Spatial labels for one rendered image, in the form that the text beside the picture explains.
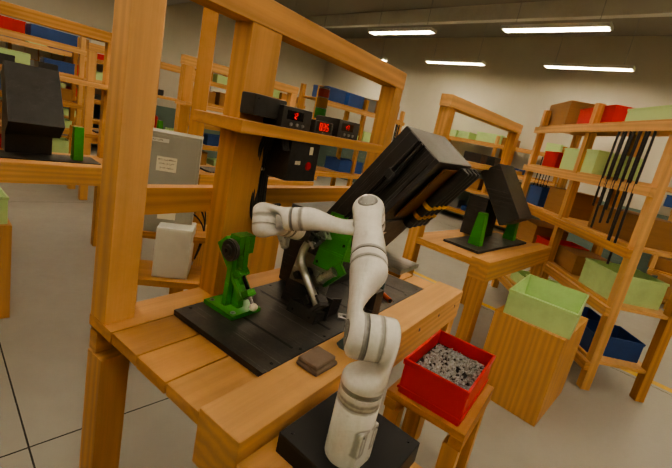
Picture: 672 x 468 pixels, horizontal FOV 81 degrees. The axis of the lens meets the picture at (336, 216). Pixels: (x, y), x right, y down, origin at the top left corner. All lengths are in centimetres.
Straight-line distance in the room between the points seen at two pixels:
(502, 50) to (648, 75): 314
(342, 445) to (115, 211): 84
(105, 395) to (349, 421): 88
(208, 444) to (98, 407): 57
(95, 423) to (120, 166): 82
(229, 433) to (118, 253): 61
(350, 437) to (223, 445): 28
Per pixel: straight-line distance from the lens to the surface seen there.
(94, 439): 162
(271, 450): 104
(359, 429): 90
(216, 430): 102
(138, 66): 121
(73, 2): 1130
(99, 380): 148
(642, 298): 390
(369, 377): 84
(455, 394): 132
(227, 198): 145
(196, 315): 139
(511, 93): 1097
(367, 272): 88
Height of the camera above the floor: 157
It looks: 12 degrees down
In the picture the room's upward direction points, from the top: 12 degrees clockwise
